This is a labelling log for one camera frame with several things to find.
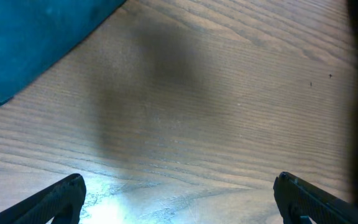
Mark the navy blue shorts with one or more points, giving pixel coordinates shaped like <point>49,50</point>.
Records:
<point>35,34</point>

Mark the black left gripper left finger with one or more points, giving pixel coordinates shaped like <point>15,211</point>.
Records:
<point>59,203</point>

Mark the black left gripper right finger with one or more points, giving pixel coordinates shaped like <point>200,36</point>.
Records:
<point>300,202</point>

